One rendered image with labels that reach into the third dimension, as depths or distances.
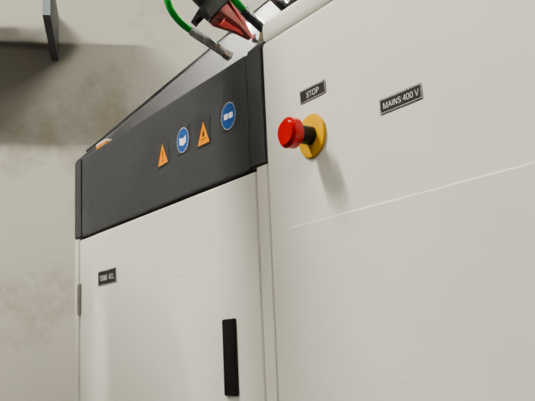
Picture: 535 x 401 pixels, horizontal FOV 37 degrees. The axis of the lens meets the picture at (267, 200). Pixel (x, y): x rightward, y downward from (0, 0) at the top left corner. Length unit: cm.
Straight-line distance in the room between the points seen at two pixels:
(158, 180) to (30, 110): 252
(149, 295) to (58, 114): 253
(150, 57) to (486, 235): 323
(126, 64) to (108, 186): 239
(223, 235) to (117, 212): 38
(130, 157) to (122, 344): 32
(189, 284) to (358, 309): 38
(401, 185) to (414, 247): 7
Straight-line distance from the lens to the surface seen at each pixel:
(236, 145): 107
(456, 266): 74
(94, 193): 154
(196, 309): 115
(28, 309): 361
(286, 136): 90
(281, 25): 102
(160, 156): 128
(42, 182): 368
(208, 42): 160
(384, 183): 82
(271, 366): 98
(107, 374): 145
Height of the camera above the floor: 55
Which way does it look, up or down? 11 degrees up
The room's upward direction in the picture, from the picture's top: 3 degrees counter-clockwise
